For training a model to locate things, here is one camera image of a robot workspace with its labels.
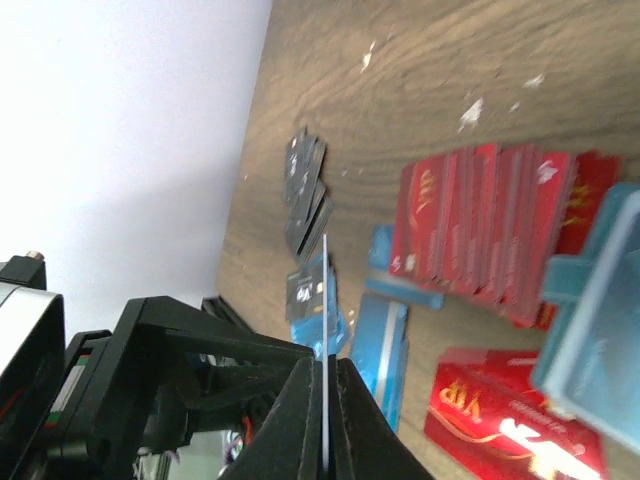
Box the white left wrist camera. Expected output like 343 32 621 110
1 250 65 389

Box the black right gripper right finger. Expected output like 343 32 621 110
329 356 433 480

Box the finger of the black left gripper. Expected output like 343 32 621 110
182 359 305 430

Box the blue credit card pile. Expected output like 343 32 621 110
349 225 444 432

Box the red credit card pile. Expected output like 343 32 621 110
387 143 624 330

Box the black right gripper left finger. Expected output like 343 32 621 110
222 359 323 480

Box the blue card holder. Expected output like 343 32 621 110
531 183 639 452

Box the black credit card pile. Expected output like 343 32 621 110
282 126 334 265

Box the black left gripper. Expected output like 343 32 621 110
1 296 314 479

